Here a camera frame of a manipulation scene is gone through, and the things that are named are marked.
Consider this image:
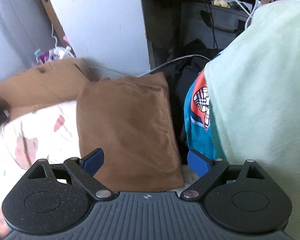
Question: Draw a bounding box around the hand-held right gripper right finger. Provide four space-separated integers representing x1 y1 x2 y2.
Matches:
180 149 273 202

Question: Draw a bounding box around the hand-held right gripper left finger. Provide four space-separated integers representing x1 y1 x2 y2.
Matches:
27 148 115 202

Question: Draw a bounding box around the brown printed t-shirt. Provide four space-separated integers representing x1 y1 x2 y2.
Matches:
76 72 185 192

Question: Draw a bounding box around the cream printed bear blanket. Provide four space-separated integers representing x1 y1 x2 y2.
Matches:
0 101 199 200

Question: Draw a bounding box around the black folded cloth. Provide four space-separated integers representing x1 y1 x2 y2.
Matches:
164 39 224 145

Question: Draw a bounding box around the flattened cardboard sheet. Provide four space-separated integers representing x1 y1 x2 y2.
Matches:
0 58 110 120

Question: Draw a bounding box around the mint green cloth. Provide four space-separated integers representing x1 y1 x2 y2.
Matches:
205 0 300 240

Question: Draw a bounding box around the purple packet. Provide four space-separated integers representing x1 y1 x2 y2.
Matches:
39 50 63 64

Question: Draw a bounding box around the dark grey fabric storage box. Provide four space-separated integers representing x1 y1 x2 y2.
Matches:
180 1 252 53

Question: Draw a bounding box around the dark grey desk panel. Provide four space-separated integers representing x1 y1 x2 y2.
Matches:
138 0 182 68

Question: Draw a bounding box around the brown upright board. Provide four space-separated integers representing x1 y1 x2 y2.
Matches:
32 0 77 58

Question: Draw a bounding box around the grey cable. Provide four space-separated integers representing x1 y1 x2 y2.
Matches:
90 54 212 78

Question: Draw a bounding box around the white charger cable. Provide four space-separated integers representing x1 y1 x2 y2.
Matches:
218 0 263 30

